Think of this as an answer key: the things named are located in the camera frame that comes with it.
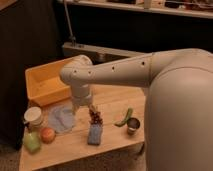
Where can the dark grape bunch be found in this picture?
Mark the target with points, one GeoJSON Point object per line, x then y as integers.
{"type": "Point", "coordinates": [95, 116]}

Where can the white round container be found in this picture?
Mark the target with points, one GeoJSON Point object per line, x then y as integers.
{"type": "Point", "coordinates": [33, 117]}

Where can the background shelf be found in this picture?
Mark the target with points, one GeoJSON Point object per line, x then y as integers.
{"type": "Point", "coordinates": [188, 8]}

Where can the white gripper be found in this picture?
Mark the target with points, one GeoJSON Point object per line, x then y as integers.
{"type": "Point", "coordinates": [81, 95]}

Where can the green pear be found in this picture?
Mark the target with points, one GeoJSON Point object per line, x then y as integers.
{"type": "Point", "coordinates": [32, 142]}

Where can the long metal rail case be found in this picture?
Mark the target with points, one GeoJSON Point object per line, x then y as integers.
{"type": "Point", "coordinates": [96, 53]}

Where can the grey metal pole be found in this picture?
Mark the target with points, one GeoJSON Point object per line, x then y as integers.
{"type": "Point", "coordinates": [71, 37]}

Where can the small metal cup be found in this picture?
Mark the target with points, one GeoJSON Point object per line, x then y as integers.
{"type": "Point", "coordinates": [133, 124]}

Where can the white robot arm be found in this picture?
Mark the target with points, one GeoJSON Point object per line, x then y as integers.
{"type": "Point", "coordinates": [178, 119]}

